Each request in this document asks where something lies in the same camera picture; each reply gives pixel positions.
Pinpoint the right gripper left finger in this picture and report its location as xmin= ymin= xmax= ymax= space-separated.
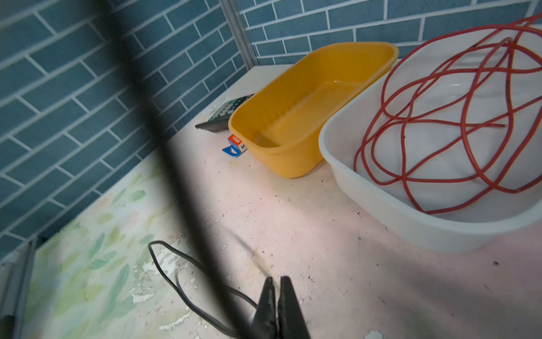
xmin=251 ymin=277 xmax=277 ymax=339

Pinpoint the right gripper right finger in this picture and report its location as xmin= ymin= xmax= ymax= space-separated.
xmin=277 ymin=276 xmax=310 ymax=339

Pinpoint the black cable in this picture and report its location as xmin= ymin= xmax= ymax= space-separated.
xmin=90 ymin=0 xmax=260 ymax=339

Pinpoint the pencil box blue white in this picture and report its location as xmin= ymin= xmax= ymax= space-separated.
xmin=222 ymin=134 xmax=247 ymax=158

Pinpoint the yellow plastic tub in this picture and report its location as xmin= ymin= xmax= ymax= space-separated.
xmin=229 ymin=42 xmax=399 ymax=178

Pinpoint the black calculator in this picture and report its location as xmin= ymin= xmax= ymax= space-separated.
xmin=196 ymin=95 xmax=253 ymax=133

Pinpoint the white plastic tub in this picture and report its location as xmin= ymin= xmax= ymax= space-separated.
xmin=319 ymin=22 xmax=541 ymax=253

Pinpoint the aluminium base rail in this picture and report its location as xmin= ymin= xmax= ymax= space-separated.
xmin=1 ymin=237 xmax=44 ymax=338

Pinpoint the red cable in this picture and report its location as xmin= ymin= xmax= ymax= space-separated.
xmin=353 ymin=14 xmax=542 ymax=216

